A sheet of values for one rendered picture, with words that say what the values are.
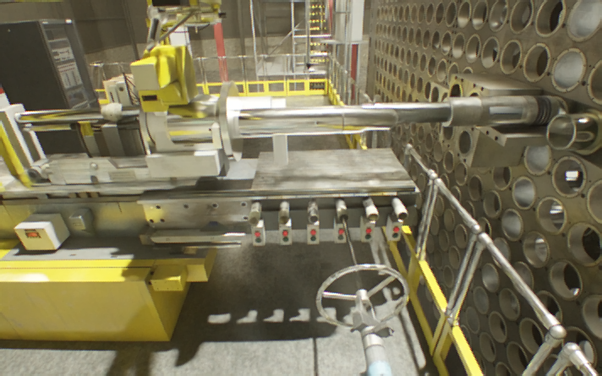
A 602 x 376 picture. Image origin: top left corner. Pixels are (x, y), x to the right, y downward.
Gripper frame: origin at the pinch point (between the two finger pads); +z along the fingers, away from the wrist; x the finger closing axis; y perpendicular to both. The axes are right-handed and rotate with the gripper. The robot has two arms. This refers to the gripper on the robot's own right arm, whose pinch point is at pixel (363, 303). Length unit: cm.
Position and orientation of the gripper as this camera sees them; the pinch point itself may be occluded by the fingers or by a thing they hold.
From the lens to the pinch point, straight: 135.4
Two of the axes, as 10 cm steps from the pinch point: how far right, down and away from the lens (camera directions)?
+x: 7.6, 5.6, 3.4
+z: -0.2, -5.0, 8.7
